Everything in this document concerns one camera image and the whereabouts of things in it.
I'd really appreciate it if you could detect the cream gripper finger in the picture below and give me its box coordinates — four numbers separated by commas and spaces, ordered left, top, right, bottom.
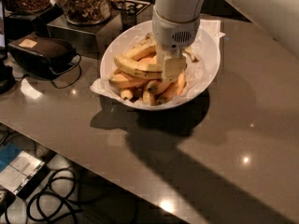
162, 49, 186, 82
156, 44, 165, 65

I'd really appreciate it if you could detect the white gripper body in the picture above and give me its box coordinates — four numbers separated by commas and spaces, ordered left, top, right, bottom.
152, 7, 200, 50

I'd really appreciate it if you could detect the long yellow banana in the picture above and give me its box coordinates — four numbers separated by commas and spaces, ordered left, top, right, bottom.
114, 54, 162, 79

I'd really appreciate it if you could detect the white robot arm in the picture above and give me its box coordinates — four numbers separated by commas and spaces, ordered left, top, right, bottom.
152, 0, 299, 82

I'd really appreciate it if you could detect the top curved yellow banana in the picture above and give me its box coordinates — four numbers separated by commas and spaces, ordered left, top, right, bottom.
121, 32, 200, 63

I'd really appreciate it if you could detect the orange banana behind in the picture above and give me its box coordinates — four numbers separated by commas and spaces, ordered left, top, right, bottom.
139, 55, 156, 63

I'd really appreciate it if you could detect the right orange-yellow banana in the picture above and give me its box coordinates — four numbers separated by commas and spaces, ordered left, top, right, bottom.
157, 72, 186, 105

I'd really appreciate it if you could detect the centre yellow banana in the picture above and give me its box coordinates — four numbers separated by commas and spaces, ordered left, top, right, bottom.
146, 80, 170, 95

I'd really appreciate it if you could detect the white oval bowl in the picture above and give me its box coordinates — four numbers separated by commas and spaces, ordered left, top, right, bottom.
99, 18, 221, 111

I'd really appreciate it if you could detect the small banana bottom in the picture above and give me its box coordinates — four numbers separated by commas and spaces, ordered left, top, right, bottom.
142, 90, 156, 105

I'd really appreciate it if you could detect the small banana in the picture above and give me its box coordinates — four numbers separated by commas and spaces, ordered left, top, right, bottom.
142, 90, 156, 105
120, 88, 135, 100

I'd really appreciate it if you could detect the left yellow banana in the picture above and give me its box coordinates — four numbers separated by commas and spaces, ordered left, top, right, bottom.
109, 73, 148, 89

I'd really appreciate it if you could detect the small banana lower left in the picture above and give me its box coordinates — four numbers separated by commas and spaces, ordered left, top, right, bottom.
120, 88, 135, 100

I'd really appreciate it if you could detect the white paper liner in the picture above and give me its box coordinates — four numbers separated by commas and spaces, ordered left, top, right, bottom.
90, 14, 226, 108

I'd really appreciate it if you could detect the metal stand block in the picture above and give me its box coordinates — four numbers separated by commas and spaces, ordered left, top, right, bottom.
48, 10, 122, 59

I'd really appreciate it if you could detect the glass jar of granola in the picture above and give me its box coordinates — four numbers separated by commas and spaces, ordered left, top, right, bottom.
58, 0, 111, 25

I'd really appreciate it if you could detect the dark stand left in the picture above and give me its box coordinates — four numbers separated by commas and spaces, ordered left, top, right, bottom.
5, 6, 63, 40

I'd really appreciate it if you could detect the blue object on floor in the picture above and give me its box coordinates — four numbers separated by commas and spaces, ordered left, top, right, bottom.
0, 143, 21, 172

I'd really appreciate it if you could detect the white box on floor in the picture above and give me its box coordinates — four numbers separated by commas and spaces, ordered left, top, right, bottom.
0, 151, 45, 195

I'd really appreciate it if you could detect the black headset cable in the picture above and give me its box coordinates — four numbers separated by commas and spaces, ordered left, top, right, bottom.
12, 53, 83, 90

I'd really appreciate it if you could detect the black coiled floor cable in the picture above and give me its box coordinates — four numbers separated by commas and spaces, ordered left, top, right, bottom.
25, 166, 85, 224

